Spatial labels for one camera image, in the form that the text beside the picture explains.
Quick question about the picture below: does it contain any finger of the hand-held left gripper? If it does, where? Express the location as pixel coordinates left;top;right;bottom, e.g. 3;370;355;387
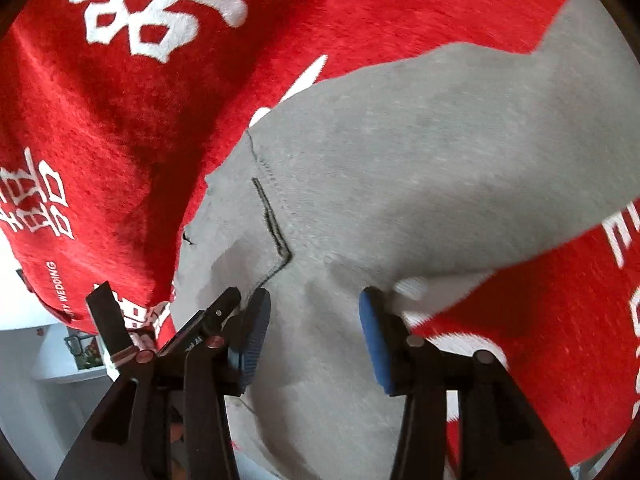
85;281;135;367
155;286;243;357

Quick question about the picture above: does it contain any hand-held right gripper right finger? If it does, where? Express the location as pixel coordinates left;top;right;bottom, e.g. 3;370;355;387
359;286;573;480

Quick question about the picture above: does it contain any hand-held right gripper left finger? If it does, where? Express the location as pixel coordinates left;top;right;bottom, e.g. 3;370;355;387
55;287;273;480

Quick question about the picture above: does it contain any grey knitted sweater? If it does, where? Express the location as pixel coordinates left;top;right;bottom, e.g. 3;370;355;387
170;0;640;480

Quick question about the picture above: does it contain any colourful printed box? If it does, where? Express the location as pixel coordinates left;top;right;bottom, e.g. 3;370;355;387
64;332;107;371

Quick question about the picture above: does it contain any white shelf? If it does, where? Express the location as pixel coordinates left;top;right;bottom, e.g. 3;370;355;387
30;325;116;386

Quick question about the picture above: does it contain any red printed blanket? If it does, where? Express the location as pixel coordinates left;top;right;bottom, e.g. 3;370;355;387
0;0;640;471

